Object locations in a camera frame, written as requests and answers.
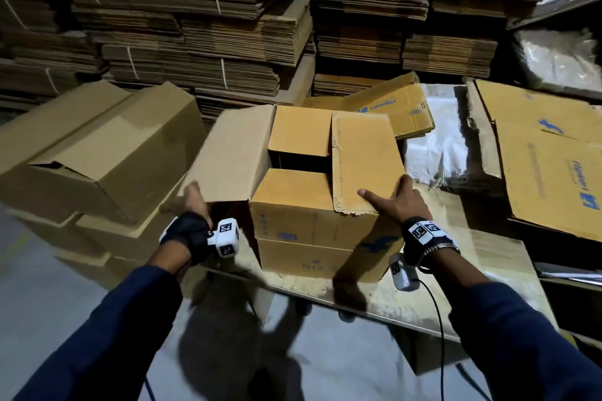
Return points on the black left wrist band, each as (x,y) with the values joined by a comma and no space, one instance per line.
(188,234)

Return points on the brown carton blue print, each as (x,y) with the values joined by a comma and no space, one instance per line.
(555,161)

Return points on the person's right forearm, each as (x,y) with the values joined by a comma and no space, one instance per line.
(517,340)

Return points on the stacks of flat cardboard bundles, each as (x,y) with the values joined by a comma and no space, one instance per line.
(141,29)

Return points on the person's left forearm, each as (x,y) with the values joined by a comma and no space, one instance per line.
(103,340)

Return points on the person's right hand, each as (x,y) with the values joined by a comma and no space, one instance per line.
(400,203)

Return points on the plywood work board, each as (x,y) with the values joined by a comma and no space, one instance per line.
(498,274)

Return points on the pile of brown cartons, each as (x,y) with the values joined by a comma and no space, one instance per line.
(484,133)

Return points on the person's left hand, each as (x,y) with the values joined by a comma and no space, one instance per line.
(196,203)

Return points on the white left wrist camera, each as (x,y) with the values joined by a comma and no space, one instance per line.
(224,238)

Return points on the white plastic sack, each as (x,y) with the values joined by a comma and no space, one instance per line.
(437,142)

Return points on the clear plastic sheet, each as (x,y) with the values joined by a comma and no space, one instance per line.
(560,58)

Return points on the yellow carton with blue print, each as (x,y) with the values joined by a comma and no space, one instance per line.
(390,105)

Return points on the yellow cardboard box blue marks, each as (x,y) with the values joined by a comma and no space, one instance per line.
(310,199)

